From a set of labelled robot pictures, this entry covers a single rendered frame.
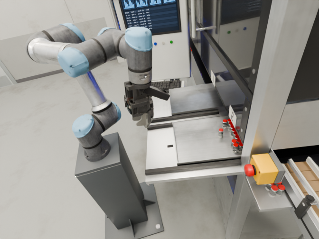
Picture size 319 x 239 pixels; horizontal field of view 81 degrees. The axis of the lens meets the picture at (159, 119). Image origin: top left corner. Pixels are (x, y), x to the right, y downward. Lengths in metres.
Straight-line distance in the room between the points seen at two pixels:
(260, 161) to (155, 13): 1.13
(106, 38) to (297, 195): 0.76
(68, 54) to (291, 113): 0.63
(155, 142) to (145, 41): 0.55
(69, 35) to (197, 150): 0.75
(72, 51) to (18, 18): 4.28
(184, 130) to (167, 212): 0.90
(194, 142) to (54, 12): 4.11
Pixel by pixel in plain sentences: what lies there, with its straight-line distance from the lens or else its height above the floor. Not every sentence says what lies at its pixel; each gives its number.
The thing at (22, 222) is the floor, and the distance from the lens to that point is 2.26.
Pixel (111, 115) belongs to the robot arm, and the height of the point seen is 0.98.
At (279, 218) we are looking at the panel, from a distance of 1.31.
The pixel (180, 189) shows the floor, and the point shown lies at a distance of 1.78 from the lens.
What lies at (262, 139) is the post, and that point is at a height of 1.08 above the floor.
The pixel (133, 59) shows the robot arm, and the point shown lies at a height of 1.36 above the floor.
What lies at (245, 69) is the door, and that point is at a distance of 0.70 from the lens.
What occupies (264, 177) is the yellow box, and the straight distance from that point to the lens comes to 0.69.
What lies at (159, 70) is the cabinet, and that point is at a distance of 1.58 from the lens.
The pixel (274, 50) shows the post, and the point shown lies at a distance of 0.52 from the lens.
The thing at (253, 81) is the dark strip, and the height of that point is 1.25.
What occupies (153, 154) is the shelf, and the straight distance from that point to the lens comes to 0.90.
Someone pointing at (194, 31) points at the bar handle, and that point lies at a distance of 1.25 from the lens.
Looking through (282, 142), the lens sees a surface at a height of 1.05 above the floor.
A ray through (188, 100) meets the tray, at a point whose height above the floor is 0.88.
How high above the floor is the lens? 1.56
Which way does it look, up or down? 40 degrees down
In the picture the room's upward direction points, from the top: 12 degrees counter-clockwise
